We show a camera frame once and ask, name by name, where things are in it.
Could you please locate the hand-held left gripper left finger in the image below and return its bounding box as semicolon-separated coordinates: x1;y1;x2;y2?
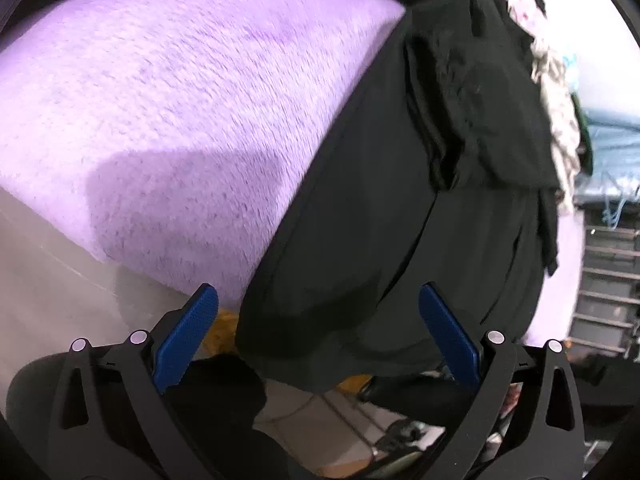
47;282;221;480

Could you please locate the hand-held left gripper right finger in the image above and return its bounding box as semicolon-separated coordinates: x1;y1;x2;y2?
418;281;586;480

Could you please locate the black jacket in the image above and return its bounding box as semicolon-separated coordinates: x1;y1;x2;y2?
235;0;563;393

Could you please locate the black metal rack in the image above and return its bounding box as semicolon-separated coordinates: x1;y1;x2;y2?
570;190;640;361

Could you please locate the green cloth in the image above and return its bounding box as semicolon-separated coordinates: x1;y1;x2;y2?
575;105;596;176

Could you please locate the grey fluffy sweater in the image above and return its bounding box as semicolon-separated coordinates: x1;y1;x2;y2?
530;35;583;216

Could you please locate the light blue curtain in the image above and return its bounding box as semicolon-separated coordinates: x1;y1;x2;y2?
570;55;640;191

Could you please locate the purple fleece bed blanket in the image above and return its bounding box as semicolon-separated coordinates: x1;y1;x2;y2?
0;0;586;348

